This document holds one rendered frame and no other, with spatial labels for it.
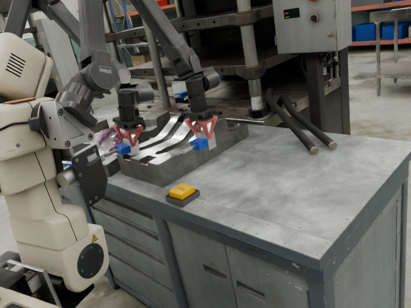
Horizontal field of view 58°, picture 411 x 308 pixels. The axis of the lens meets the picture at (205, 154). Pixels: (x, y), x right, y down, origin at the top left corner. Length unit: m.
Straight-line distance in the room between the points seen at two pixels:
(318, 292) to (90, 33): 0.87
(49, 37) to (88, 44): 4.61
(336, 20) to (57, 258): 1.37
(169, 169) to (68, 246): 0.42
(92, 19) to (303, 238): 0.76
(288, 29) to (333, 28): 0.21
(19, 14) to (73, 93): 0.57
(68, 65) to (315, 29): 4.38
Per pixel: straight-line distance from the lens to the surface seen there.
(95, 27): 1.03
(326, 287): 1.03
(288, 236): 0.96
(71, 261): 1.14
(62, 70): 5.64
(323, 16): 1.72
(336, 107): 2.49
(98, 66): 0.96
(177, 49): 1.16
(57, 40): 5.64
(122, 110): 1.34
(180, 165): 1.33
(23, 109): 0.97
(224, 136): 1.49
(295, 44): 1.81
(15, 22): 1.43
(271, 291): 1.18
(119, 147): 1.38
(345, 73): 2.58
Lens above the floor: 1.37
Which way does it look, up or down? 22 degrees down
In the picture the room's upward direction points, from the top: 11 degrees counter-clockwise
